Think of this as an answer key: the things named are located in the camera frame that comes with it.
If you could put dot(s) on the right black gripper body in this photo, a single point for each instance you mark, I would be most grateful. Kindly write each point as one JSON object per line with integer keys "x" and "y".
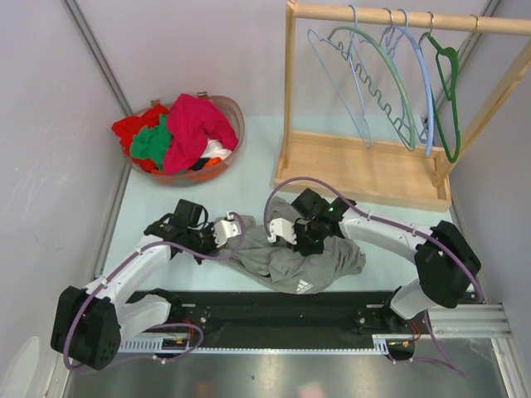
{"x": 309, "y": 239}

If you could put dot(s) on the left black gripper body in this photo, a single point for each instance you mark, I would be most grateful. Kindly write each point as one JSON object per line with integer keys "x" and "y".
{"x": 202, "y": 240}

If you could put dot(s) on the grey t shirt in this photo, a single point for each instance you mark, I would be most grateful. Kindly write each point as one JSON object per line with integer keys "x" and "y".
{"x": 283, "y": 270}

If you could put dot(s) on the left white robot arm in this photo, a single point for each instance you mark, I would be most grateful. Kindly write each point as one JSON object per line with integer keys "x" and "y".
{"x": 92, "y": 322}

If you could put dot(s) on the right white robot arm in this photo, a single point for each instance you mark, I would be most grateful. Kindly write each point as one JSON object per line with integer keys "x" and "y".
{"x": 446, "y": 264}

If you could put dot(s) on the light green plastic hanger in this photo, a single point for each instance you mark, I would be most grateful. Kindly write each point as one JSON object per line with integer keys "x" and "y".
{"x": 344, "y": 40}

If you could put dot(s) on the light blue plastic hanger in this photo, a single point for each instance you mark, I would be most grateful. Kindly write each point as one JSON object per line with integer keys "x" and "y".
{"x": 391, "y": 36}

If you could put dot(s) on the blue wavy hanger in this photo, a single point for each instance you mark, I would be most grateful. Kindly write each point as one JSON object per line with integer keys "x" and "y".
{"x": 401, "y": 125}

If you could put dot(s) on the dark green velvet hanger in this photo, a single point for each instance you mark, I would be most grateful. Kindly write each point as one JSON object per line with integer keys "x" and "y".
{"x": 449, "y": 90}

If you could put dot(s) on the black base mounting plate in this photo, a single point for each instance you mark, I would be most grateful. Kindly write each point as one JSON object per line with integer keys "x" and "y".
{"x": 257, "y": 314}

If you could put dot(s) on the white garment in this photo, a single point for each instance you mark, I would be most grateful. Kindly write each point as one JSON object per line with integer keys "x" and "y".
{"x": 214, "y": 149}

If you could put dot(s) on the transparent pink laundry basket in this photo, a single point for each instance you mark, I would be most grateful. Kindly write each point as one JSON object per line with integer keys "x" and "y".
{"x": 233, "y": 113}

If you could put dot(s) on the wooden clothes rack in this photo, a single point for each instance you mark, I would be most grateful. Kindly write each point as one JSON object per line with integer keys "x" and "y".
{"x": 385, "y": 173}

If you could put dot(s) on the green garment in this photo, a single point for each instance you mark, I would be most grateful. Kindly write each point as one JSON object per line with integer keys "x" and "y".
{"x": 152, "y": 143}

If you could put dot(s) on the magenta garment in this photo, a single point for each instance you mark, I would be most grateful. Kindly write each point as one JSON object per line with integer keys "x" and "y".
{"x": 192, "y": 121}

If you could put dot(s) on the red garment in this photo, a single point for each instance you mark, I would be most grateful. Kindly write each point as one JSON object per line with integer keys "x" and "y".
{"x": 126, "y": 128}

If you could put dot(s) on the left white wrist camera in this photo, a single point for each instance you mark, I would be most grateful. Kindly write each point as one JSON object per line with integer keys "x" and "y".
{"x": 225, "y": 229}

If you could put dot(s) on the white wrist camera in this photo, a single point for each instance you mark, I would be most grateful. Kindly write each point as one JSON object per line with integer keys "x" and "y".
{"x": 225, "y": 229}
{"x": 281, "y": 228}

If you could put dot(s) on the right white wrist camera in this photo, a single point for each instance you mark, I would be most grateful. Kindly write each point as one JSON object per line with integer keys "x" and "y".
{"x": 281, "y": 228}

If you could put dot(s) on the light blue slotted cable duct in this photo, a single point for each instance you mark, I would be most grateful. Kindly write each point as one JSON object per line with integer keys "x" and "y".
{"x": 173, "y": 344}

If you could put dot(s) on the light blue wire hanger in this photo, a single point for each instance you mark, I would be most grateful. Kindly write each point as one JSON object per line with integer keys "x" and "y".
{"x": 338, "y": 60}

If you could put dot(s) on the aluminium rail frame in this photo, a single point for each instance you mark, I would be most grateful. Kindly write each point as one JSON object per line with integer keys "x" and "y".
{"x": 469, "y": 321}

